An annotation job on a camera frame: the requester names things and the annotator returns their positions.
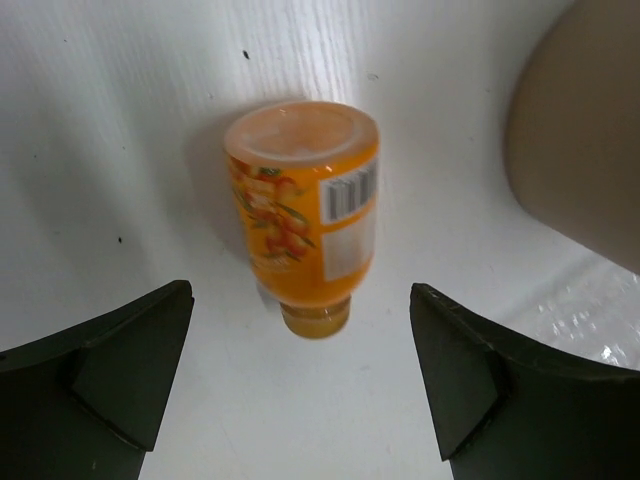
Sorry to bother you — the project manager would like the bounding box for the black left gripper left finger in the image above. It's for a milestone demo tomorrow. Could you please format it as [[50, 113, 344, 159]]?
[[1, 280, 194, 479]]

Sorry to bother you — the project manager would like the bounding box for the clear unlabelled plastic bottle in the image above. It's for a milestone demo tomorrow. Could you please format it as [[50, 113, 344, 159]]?
[[505, 257, 639, 370]]

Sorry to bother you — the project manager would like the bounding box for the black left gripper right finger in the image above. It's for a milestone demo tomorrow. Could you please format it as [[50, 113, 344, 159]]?
[[410, 284, 639, 479]]

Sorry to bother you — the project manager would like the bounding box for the brown cylindrical paper bin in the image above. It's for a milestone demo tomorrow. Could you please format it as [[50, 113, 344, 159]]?
[[504, 0, 639, 272]]

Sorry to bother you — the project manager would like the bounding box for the orange juice bottle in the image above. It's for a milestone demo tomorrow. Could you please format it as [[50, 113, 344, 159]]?
[[224, 101, 380, 339]]

